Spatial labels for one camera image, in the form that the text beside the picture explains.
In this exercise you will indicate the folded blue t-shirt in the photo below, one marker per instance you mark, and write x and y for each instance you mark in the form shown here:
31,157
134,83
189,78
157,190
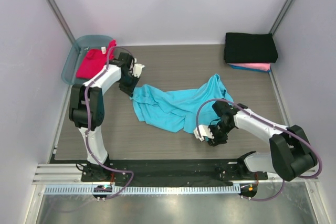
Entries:
250,69

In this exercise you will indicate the white slotted cable duct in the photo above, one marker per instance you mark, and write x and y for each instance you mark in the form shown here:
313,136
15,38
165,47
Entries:
88,189

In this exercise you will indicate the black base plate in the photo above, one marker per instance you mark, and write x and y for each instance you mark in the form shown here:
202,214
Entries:
171,172

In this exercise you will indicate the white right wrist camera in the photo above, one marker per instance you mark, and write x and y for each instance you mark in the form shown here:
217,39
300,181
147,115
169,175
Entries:
203,133

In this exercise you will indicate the cyan t-shirt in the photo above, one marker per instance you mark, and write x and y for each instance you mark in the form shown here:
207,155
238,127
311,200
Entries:
176,110

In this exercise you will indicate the folded pink t-shirt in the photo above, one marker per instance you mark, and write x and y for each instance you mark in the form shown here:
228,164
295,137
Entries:
254,66

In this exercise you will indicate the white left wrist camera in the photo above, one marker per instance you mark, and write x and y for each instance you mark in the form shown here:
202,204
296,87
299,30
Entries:
137,70

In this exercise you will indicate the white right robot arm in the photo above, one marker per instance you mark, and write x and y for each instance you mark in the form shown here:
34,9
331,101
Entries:
290,154

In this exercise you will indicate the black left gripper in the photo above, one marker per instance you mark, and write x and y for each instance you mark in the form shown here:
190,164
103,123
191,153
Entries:
129,91

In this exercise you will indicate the red t-shirt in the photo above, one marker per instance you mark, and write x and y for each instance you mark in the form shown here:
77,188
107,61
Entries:
94,61

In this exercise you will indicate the clear blue plastic bin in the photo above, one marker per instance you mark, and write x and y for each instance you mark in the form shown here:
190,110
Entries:
78,52

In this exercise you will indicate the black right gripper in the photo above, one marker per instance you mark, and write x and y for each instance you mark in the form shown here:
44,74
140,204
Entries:
218,135

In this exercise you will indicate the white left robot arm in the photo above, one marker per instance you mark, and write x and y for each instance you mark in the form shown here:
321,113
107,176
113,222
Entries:
86,110

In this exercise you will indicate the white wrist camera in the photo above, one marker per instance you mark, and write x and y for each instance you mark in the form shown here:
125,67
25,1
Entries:
137,70
203,133

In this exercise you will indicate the folded black t-shirt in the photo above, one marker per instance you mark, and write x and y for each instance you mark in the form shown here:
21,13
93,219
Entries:
249,48

